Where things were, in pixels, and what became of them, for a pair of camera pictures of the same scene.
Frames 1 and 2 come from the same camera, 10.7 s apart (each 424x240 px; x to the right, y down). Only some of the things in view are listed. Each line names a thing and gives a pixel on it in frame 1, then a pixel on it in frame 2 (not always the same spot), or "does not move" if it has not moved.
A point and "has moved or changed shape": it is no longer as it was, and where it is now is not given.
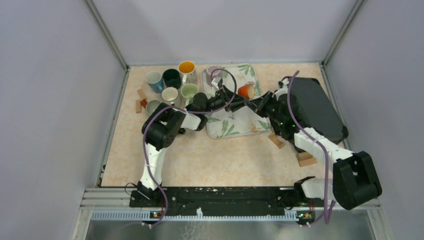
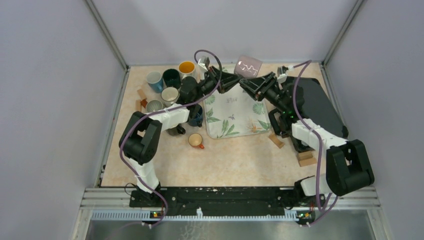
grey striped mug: (151, 106) does not move
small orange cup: (247, 91) to (196, 139)
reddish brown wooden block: (144, 102) does not move
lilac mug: (215, 73) has moved or changed shape
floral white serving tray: (244, 121) does not move
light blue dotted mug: (155, 80) does not move
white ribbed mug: (171, 94) does not move
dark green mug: (171, 78) does not move
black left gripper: (238, 103) to (226, 79)
